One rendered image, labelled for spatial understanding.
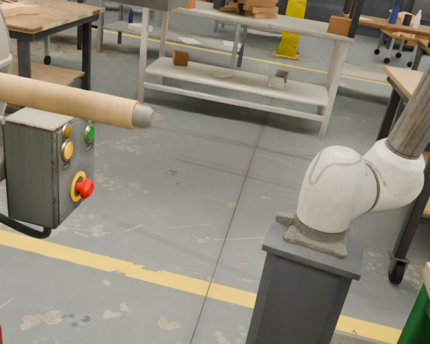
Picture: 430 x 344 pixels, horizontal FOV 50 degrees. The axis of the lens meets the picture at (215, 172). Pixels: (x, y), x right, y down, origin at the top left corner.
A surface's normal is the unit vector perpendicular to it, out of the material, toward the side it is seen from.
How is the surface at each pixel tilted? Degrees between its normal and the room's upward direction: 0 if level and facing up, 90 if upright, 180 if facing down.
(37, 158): 90
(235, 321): 0
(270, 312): 90
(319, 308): 90
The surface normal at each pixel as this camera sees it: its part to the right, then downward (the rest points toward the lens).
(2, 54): 0.99, 0.14
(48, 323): 0.14, -0.89
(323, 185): -0.59, 0.11
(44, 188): -0.20, 0.41
